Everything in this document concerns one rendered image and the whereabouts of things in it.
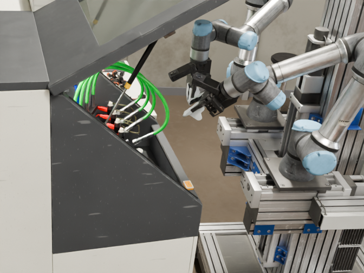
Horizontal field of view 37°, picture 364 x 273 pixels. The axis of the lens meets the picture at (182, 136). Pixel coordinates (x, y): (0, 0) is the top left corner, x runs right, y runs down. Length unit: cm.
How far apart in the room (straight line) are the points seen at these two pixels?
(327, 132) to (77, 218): 96
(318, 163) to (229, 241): 123
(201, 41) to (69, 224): 86
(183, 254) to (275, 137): 79
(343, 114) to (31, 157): 109
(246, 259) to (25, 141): 163
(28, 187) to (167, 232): 59
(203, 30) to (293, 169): 66
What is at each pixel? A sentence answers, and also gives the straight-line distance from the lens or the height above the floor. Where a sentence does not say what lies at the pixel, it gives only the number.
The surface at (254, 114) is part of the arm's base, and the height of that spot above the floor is 106.
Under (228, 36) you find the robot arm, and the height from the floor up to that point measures 152.
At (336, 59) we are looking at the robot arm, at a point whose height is 155.
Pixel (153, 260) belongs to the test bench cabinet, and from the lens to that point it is 227.
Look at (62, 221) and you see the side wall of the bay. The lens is 204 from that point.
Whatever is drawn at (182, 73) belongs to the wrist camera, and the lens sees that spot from 223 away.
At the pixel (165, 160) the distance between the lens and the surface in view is 246.
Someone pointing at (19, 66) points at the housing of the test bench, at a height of 150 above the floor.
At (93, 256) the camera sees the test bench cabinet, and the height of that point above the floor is 75.
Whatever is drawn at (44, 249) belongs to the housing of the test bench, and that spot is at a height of 82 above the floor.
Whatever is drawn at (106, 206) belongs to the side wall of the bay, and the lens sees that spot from 203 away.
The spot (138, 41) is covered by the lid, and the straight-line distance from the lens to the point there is 172.
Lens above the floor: 223
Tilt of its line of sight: 29 degrees down
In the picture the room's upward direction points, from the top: 7 degrees clockwise
